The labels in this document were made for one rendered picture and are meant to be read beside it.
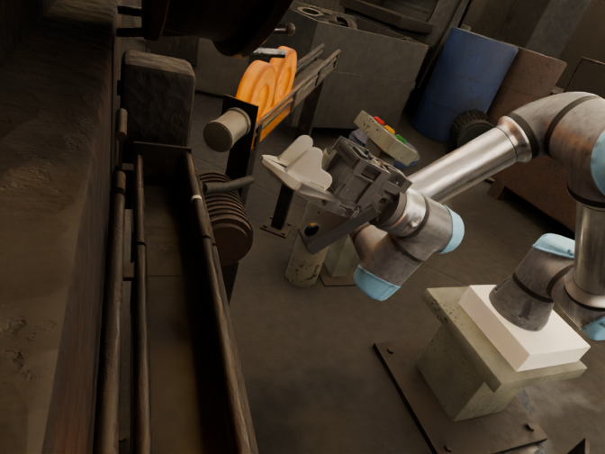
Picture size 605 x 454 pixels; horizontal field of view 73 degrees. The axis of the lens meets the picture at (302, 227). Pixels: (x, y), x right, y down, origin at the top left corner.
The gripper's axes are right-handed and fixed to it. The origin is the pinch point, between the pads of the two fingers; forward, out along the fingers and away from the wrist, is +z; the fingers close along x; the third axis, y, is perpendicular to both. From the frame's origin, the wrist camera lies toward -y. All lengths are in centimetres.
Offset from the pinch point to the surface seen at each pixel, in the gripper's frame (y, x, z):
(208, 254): -6.3, 12.3, 6.8
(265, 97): -0.5, -43.7, -12.8
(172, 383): -13.5, 21.7, 8.1
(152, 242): -12.7, 3.8, 9.4
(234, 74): -34, -255, -69
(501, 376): -22, 7, -77
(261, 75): 4.1, -37.5, -7.4
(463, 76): 57, -238, -230
